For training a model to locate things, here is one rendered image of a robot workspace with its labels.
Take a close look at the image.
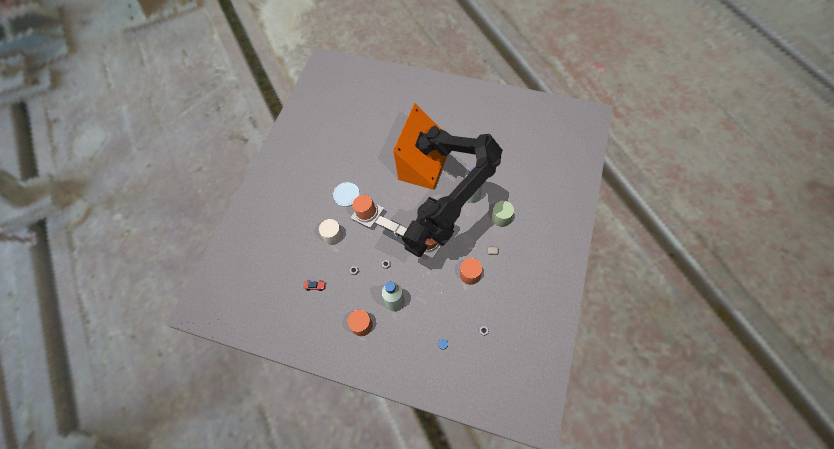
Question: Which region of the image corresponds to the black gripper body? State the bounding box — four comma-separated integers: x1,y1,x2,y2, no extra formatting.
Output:
404,237,428,257

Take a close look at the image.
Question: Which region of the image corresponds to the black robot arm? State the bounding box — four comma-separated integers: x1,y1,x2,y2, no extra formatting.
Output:
401,125,503,249

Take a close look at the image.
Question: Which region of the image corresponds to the orange cylinder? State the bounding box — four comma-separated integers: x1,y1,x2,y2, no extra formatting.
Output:
348,310,373,336
352,195,376,220
460,258,482,285

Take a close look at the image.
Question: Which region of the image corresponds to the red toy car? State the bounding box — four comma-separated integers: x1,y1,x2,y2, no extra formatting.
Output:
304,280,325,291

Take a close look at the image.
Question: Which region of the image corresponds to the beige cylinder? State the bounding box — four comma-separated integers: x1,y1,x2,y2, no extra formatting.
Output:
319,219,343,245

